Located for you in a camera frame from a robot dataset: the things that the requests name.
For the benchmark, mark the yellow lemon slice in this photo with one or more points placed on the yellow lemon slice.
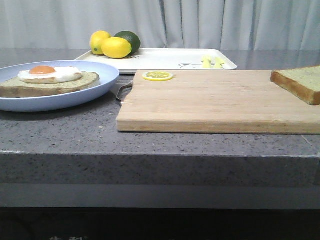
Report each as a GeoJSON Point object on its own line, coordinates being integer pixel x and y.
{"type": "Point", "coordinates": [157, 76]}

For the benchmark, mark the white curtain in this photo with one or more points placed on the white curtain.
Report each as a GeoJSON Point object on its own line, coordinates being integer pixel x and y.
{"type": "Point", "coordinates": [207, 24]}

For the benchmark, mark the wooden cutting board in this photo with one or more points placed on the wooden cutting board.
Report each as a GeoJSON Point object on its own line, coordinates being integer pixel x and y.
{"type": "Point", "coordinates": [215, 101]}

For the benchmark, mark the fried egg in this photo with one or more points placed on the fried egg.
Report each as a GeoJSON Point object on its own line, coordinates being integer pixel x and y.
{"type": "Point", "coordinates": [49, 75]}

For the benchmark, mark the front yellow lemon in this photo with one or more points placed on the front yellow lemon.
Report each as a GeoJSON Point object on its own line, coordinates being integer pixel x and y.
{"type": "Point", "coordinates": [116, 47]}

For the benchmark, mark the blue round plate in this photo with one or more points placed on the blue round plate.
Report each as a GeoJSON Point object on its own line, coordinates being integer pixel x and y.
{"type": "Point", "coordinates": [107, 79]}

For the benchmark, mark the bread slice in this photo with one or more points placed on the bread slice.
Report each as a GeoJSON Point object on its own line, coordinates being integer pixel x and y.
{"type": "Point", "coordinates": [15, 88]}
{"type": "Point", "coordinates": [304, 82]}

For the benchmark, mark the back yellow lemon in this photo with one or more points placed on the back yellow lemon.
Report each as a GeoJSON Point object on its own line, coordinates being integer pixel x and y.
{"type": "Point", "coordinates": [96, 40]}

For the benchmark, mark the white rectangular tray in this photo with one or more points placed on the white rectangular tray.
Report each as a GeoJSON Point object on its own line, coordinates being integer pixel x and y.
{"type": "Point", "coordinates": [164, 59]}

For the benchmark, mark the metal cutting board handle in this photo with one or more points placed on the metal cutting board handle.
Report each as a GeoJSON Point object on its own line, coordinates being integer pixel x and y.
{"type": "Point", "coordinates": [123, 92]}

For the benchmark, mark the green lime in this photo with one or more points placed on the green lime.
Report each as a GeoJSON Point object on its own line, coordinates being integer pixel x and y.
{"type": "Point", "coordinates": [132, 38]}

